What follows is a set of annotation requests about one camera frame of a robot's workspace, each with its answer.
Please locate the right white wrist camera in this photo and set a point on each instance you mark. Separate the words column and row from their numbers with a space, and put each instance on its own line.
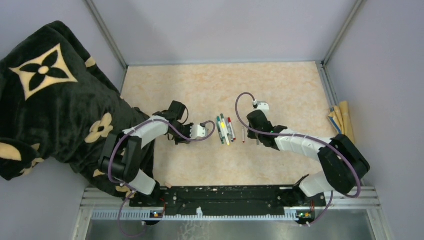
column 261, row 105

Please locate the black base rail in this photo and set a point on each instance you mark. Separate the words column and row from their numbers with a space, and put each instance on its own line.
column 230, row 201

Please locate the green cap white marker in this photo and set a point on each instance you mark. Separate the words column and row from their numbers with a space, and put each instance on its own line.
column 219, row 121

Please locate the dark green ink pen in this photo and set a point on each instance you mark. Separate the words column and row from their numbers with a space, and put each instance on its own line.
column 219, row 132

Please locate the black floral plush blanket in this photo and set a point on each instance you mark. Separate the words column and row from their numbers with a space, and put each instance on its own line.
column 55, row 102

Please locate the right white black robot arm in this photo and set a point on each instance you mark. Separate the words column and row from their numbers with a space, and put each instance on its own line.
column 343, row 165

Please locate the yellow cap white marker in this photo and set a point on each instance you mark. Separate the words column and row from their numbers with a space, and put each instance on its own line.
column 225, row 133

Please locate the blue tip acrylic marker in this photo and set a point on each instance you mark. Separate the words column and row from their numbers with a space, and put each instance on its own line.
column 229, row 132

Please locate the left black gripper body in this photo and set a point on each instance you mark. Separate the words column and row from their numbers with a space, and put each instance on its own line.
column 185, row 133

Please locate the red cap white marker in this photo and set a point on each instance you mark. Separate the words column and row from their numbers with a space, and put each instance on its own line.
column 233, row 135

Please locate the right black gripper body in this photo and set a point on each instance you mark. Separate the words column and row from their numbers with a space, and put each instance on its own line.
column 252, row 134

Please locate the yellow folded cloth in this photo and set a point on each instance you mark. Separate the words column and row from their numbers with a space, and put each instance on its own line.
column 339, row 117

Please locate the red cap green-end marker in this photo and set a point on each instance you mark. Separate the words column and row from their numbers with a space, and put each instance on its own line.
column 243, row 134

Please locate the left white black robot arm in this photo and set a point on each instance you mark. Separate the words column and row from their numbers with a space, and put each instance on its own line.
column 125, row 152

